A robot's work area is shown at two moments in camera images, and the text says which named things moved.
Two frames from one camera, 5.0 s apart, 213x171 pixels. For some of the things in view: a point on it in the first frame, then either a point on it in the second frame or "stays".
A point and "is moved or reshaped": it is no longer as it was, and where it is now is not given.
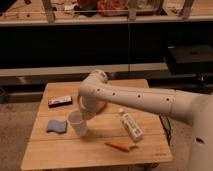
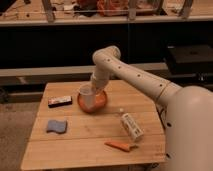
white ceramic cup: x=77 y=121 is moved or reshaped
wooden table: x=116 y=135 stays
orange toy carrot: x=121 y=146 stays
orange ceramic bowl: x=92 y=105 stays
